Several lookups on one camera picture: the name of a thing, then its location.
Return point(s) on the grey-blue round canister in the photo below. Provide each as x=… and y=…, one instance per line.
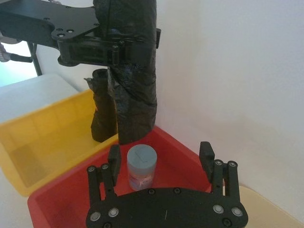
x=141, y=161

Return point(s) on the yellow plastic bin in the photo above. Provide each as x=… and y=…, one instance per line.
x=47, y=137

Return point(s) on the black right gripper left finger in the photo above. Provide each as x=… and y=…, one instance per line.
x=111, y=171

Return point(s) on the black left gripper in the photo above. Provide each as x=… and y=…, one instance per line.
x=47, y=22

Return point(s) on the black metal stand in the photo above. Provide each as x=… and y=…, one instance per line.
x=35, y=59

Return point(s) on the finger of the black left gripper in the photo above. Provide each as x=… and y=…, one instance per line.
x=158, y=38

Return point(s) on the large black bag roll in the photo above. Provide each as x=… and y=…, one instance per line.
x=135, y=95

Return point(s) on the red plastic bin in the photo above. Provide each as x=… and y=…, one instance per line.
x=180, y=164

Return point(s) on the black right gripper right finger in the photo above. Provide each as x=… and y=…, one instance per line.
x=219, y=175

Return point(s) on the white plastic container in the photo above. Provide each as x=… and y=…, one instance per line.
x=35, y=95

